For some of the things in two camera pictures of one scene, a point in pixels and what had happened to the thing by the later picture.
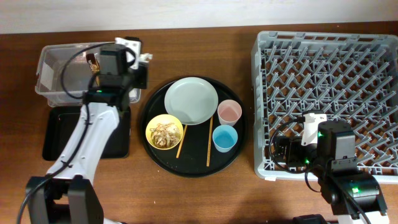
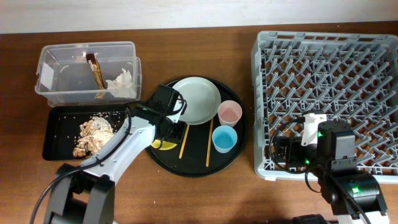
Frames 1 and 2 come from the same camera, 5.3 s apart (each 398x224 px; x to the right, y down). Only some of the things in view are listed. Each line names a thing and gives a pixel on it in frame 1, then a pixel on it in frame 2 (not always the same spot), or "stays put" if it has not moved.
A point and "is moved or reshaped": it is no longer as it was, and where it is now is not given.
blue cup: [224, 138] stays put
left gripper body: [139, 77] -> [176, 132]
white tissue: [146, 56] is moved or reshaped
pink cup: [229, 112] stays put
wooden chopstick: [181, 142] is moved or reshaped
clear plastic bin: [64, 74] stays put
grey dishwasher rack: [352, 77] stays put
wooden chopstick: [209, 140] stays put
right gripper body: [297, 154] stays put
